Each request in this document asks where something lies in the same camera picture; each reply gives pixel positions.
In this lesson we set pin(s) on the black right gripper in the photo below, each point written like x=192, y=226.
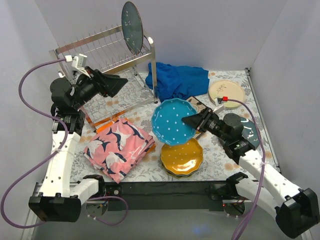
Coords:
x=204, y=121

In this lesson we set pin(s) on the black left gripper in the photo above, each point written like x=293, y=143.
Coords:
x=100, y=83

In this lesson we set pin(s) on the square floral plate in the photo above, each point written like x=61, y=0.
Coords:
x=198, y=106

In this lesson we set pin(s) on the cream round plate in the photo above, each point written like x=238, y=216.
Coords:
x=226, y=88

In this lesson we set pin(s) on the yellow plate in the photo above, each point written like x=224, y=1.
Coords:
x=184, y=158

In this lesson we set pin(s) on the dark teal round plate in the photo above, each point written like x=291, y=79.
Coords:
x=249, y=131

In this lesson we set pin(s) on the blue polka dot plate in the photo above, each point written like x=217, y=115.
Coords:
x=177, y=175

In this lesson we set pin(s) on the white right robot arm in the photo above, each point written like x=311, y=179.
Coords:
x=295, y=210

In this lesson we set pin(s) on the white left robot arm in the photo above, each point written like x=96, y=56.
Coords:
x=56, y=201

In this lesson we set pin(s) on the steel dish rack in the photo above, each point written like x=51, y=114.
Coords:
x=107, y=52

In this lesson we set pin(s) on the orange cloth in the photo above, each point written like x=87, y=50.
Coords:
x=111, y=122

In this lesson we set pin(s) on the blue cloth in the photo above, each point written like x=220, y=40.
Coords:
x=180, y=81

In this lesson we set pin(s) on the floral tablecloth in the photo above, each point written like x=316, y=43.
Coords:
x=216, y=166

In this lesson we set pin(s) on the pink patterned cloth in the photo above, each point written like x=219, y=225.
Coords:
x=118, y=148

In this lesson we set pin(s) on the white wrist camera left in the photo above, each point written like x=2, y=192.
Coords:
x=78, y=62

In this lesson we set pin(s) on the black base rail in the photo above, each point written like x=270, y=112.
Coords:
x=176, y=195

